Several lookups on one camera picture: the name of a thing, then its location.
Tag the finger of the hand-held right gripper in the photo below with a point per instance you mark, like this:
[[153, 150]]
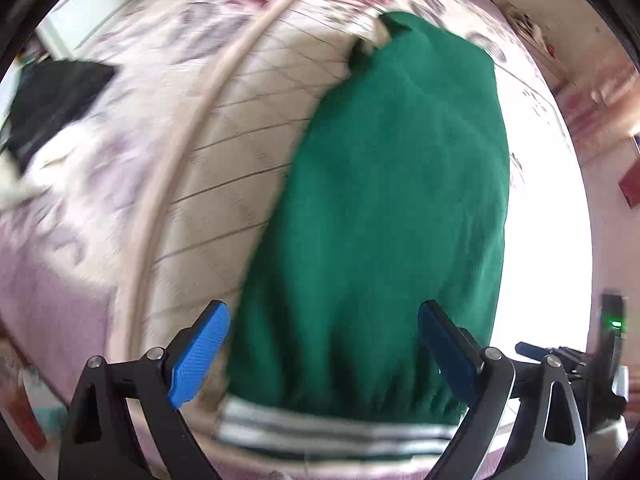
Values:
[[545, 351]]

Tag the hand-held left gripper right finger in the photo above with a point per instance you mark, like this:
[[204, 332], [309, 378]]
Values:
[[450, 355]]

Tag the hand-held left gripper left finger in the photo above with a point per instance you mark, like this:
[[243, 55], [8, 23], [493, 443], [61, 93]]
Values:
[[197, 355]]

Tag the green varsity jacket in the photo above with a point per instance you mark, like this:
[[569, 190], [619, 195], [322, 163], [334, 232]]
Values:
[[390, 210]]

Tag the white diamond-pattern floral mat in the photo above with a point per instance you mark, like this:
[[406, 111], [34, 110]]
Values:
[[235, 150]]

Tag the white folded cloth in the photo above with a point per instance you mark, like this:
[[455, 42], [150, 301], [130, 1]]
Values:
[[20, 180]]

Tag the black folded garment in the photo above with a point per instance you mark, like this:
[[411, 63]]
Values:
[[55, 100]]

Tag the white nightstand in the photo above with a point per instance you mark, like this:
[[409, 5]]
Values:
[[532, 35]]

